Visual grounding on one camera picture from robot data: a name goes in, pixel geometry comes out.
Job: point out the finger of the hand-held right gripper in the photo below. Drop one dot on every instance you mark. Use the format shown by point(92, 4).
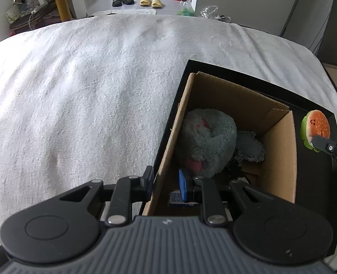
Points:
point(330, 147)

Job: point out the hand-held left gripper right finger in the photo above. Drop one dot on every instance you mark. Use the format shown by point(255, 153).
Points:
point(183, 185)

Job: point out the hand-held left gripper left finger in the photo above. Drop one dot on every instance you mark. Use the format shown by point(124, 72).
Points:
point(122, 197)

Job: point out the burger plush toy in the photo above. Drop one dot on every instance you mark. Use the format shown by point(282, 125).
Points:
point(317, 125)

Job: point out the black shallow tray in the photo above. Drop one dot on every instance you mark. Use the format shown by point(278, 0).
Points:
point(314, 182)

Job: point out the grey plush toy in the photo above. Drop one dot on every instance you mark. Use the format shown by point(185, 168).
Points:
point(211, 142)

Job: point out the brown cardboard box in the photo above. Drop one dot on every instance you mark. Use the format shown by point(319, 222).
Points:
point(280, 165)

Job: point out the grey fuzzy cloth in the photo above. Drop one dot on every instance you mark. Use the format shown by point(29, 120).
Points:
point(250, 148)

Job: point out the clear plastic bag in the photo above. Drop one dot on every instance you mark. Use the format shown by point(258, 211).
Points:
point(209, 12)

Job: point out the green plastic bag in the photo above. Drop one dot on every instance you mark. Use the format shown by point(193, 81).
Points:
point(185, 10)

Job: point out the white floor mat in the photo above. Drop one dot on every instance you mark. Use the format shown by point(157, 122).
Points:
point(125, 12)

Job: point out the yellow slipper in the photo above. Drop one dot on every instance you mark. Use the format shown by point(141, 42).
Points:
point(145, 1)
point(156, 3)

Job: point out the black slipper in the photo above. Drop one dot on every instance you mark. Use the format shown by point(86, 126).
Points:
point(128, 0)
point(117, 2)

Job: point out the wooden shelf with clutter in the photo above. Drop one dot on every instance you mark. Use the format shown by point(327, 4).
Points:
point(28, 2)

